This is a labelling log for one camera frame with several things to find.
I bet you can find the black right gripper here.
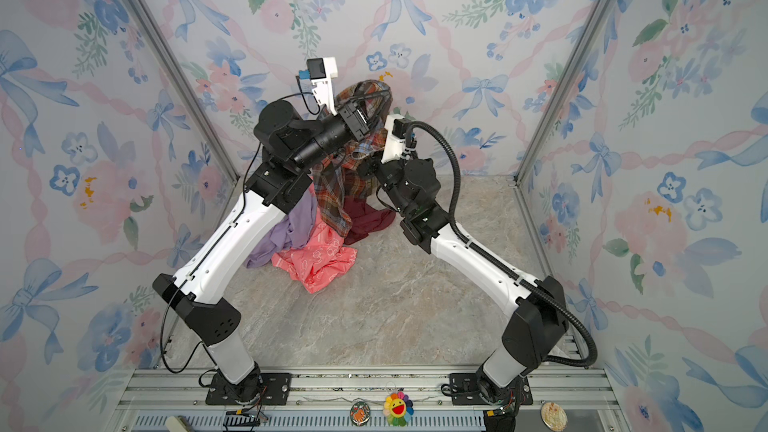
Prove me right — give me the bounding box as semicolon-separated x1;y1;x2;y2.
359;131;411;222

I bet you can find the plaid tartan cloth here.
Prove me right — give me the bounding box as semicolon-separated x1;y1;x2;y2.
312;80;392;238

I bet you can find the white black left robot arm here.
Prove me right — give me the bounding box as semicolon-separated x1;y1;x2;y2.
153;94;391;405

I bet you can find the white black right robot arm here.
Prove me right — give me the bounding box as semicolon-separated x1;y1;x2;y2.
367;153;568;405

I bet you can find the maroon cloth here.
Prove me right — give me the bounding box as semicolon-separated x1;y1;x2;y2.
344;198;396;245

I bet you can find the pink patterned cloth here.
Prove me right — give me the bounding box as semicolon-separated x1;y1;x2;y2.
271;202;357;293

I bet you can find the lavender purple cloth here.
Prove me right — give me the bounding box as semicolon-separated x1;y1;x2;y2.
244;185;317;268

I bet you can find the rainbow smiling flower toy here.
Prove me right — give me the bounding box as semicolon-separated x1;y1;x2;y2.
383;390;414;427

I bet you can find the round beige disc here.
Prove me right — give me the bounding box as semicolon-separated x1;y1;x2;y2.
540;401;568;432

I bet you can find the white object at bottom edge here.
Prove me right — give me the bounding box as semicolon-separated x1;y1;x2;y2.
164;416;194;432

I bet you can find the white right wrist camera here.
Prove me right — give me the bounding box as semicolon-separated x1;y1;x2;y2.
381;113;410;163

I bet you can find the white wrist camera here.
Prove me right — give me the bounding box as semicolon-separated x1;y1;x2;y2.
297;58;338;115
381;113;410;163

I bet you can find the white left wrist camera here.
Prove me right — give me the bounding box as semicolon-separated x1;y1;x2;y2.
297;58;338;115

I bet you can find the aluminium corner post left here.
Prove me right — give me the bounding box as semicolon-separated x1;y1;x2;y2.
125;0;239;182

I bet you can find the aluminium corner post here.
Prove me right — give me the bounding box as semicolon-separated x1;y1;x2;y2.
515;0;615;189
125;0;239;182

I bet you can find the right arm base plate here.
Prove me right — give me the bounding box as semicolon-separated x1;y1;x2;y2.
440;372;533;407

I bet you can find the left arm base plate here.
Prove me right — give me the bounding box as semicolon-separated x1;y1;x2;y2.
205;370;292;406

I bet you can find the aluminium corner post right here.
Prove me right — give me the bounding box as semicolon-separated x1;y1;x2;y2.
515;0;615;189

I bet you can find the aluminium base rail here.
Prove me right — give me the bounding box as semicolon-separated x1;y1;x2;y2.
105;365;629;431

